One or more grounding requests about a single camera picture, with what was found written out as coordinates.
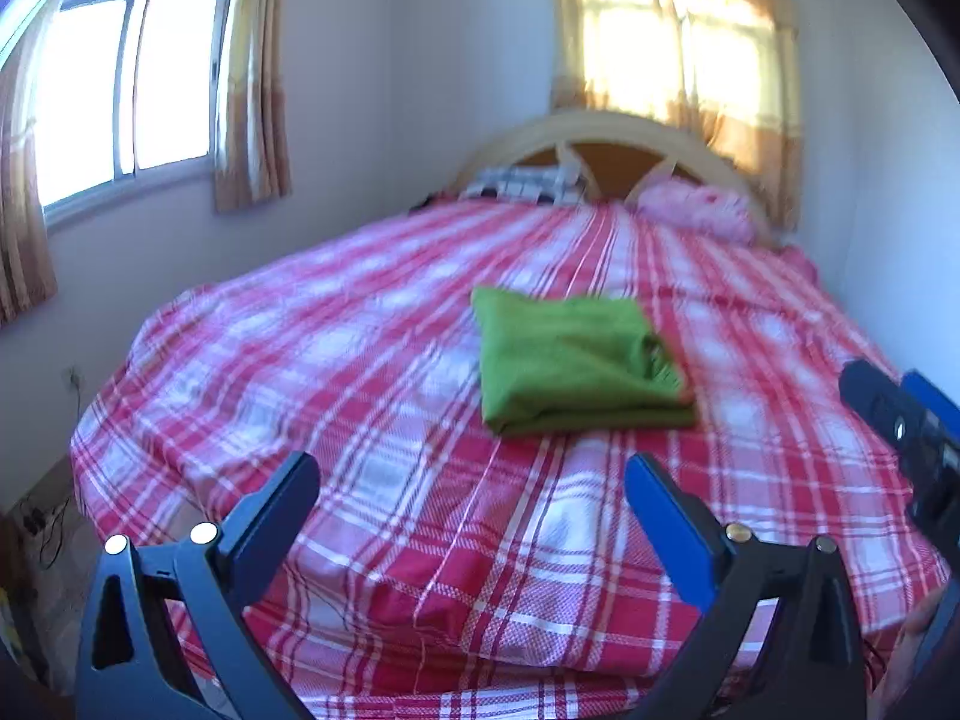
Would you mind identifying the green orange striped knit sweater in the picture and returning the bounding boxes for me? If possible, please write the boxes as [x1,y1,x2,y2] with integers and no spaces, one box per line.
[470,288,697,436]

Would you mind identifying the person's right hand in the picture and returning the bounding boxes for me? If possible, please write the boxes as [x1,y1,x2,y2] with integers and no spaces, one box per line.
[867,587,946,720]

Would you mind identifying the pink cloth at bedside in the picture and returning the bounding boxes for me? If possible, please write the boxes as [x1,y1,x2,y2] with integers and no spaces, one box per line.
[779,245,820,286]

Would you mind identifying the pink floral pillow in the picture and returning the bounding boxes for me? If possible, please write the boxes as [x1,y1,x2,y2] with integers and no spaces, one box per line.
[636,179,760,245]

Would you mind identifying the red white plaid bedsheet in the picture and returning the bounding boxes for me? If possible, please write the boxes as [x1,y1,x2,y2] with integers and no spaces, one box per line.
[70,202,947,718]

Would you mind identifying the cream wooden headboard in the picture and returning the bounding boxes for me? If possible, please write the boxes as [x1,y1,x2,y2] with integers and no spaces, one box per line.
[448,110,776,247]

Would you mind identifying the beige left side curtain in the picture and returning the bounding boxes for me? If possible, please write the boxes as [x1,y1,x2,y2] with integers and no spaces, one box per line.
[0,0,64,325]

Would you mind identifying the grey white patterned pillow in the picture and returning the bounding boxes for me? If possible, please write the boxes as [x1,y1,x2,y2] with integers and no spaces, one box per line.
[459,166,587,206]

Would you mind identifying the yellow curtain behind headboard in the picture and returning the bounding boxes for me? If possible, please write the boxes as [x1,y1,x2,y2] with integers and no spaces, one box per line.
[550,0,804,231]

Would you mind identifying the beige side window curtain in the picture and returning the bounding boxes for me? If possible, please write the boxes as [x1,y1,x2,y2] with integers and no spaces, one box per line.
[213,0,291,215]

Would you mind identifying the white framed side window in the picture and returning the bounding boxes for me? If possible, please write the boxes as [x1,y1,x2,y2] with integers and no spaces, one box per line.
[2,0,231,226]

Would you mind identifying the black cables on floor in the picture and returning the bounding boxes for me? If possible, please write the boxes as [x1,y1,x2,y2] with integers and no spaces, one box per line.
[17,497,77,572]

